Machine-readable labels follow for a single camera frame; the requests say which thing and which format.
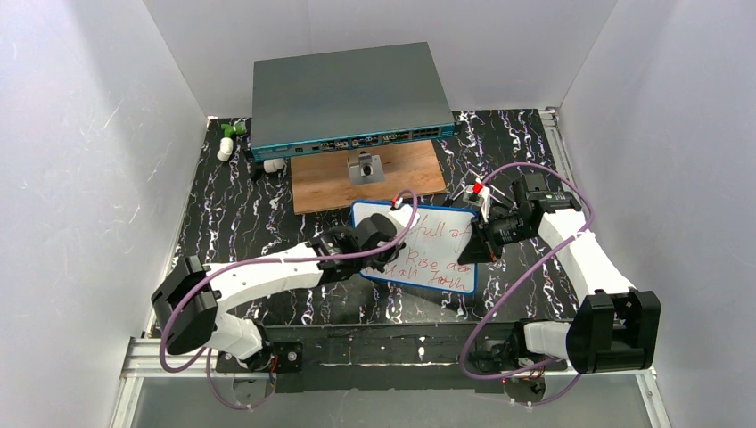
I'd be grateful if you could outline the green and white pipe fitting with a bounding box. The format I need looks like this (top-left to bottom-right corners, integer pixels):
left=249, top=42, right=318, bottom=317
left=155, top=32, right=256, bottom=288
left=220, top=119, right=250, bottom=138

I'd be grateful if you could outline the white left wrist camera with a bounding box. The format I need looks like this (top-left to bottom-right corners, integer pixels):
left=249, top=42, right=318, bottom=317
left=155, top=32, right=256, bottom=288
left=387, top=204, right=421, bottom=236

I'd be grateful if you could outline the white pipe elbow fitting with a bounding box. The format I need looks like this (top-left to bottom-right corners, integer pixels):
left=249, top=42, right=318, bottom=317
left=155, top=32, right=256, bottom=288
left=217, top=137, right=234, bottom=162

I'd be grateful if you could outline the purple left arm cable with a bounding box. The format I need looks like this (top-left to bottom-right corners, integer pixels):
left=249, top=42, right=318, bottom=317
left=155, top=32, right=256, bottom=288
left=158, top=188, right=421, bottom=410

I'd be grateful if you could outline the white and black pipe fitting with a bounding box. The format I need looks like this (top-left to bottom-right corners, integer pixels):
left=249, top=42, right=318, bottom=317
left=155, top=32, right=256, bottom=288
left=250, top=159, right=286, bottom=181

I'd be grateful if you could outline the metal bracket with black knob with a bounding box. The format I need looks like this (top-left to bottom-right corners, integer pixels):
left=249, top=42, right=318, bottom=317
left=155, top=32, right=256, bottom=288
left=347, top=150, right=385, bottom=186

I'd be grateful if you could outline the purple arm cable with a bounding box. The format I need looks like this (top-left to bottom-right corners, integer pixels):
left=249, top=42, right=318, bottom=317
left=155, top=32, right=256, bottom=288
left=158, top=188, right=421, bottom=410
left=459, top=161, right=597, bottom=407

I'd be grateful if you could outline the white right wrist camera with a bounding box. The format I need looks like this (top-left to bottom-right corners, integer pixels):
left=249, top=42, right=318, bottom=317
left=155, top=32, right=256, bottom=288
left=463, top=183, right=491, bottom=223

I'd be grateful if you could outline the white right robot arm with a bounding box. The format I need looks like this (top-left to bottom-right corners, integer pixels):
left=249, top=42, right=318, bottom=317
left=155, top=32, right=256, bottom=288
left=457, top=173, right=662, bottom=379

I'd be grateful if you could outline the right aluminium side rail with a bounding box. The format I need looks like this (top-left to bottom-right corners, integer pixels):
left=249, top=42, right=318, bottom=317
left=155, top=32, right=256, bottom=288
left=538, top=107, right=575, bottom=182

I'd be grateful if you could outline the brown wooden board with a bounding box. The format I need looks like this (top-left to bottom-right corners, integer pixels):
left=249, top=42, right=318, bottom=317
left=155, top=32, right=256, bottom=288
left=291, top=140, right=447, bottom=215

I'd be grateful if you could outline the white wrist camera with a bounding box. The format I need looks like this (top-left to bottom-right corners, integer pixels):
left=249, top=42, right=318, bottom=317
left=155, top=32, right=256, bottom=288
left=387, top=204, right=421, bottom=236
left=463, top=183, right=491, bottom=223

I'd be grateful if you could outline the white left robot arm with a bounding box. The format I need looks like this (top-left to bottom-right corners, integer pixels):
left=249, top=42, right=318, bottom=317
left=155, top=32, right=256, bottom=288
left=151, top=207, right=419, bottom=372

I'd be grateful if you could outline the grey network switch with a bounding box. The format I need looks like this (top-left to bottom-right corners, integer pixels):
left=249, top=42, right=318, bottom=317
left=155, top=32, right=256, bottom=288
left=250, top=42, right=458, bottom=161

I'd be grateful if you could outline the aluminium extrusion frame rail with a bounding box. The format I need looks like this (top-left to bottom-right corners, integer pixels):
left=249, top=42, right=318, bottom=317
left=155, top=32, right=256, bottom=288
left=111, top=338, right=670, bottom=427

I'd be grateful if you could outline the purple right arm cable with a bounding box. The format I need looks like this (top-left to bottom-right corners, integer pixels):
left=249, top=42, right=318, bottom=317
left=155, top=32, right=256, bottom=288
left=459, top=161, right=597, bottom=407

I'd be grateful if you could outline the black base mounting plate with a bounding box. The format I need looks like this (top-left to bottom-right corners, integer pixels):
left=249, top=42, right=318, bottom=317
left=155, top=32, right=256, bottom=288
left=215, top=318, right=580, bottom=395

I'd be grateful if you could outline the blue-framed small whiteboard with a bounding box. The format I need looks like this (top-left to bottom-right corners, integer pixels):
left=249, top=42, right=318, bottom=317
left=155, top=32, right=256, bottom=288
left=360, top=205, right=478, bottom=294

